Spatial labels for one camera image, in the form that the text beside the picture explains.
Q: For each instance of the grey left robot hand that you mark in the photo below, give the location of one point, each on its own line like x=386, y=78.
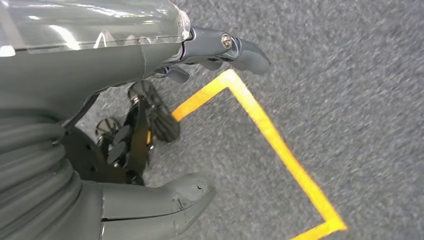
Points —
x=82, y=66

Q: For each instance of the yellow floor tape square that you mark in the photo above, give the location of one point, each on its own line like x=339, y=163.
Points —
x=265, y=126

